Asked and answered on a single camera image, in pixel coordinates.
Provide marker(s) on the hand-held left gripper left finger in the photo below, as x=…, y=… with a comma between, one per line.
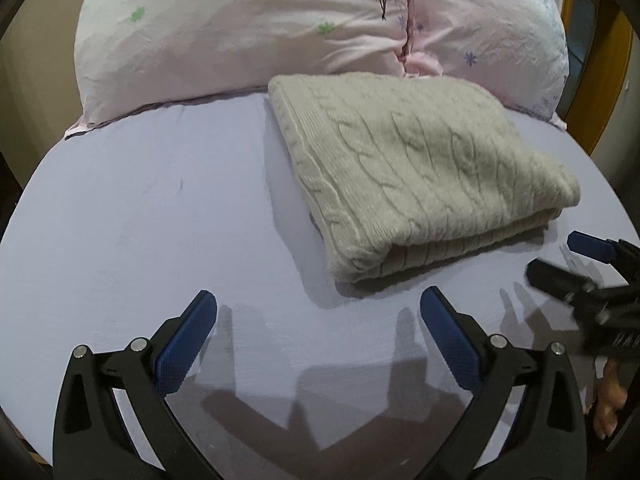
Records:
x=182, y=340

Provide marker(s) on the wooden headboard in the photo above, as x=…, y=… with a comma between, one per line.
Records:
x=602, y=55

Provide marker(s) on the pink floral pillow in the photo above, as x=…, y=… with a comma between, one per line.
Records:
x=485, y=30
x=235, y=35

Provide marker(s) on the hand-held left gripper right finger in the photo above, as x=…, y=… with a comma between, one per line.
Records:
x=450, y=340

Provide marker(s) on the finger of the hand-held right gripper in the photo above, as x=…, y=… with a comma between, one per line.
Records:
x=590, y=246
x=555, y=276

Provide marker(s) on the person's right hand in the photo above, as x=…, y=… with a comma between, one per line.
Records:
x=611, y=400

